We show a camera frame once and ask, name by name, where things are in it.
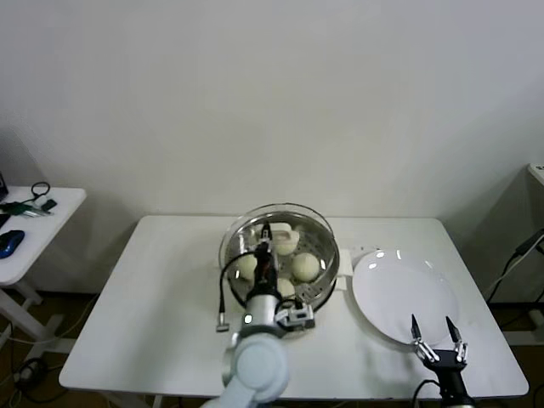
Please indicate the white electric cooker pot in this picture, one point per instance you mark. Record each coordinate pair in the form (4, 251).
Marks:
(345, 265)

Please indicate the white round plate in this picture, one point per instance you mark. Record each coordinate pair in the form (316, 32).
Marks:
(404, 289)

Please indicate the small black key fob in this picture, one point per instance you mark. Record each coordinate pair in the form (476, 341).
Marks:
(49, 205)

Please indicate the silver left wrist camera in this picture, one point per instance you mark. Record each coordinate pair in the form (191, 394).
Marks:
(297, 316)

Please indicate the perforated steel steamer basket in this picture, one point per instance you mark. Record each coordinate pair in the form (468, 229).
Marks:
(329, 272)

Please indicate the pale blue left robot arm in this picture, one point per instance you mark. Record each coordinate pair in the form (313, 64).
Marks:
(259, 370)

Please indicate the round glass pot lid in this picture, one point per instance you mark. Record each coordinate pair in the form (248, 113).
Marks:
(284, 233)

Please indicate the white cabinet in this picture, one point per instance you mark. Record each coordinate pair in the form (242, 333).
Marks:
(536, 178)

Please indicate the white side table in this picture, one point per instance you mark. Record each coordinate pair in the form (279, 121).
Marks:
(64, 200)

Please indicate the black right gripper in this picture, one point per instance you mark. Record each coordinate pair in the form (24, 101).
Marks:
(448, 365)

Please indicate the white metal floor frame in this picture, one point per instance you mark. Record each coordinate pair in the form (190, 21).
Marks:
(527, 338)

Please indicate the floor power strip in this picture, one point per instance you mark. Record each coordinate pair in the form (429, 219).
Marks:
(27, 372)

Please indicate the white steamed baozi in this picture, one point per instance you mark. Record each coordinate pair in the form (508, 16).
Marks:
(305, 267)
(285, 249)
(245, 268)
(287, 289)

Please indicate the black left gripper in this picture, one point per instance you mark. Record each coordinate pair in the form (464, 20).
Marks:
(265, 276)

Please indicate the blue computer mouse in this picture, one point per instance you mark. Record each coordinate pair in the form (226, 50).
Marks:
(10, 242)

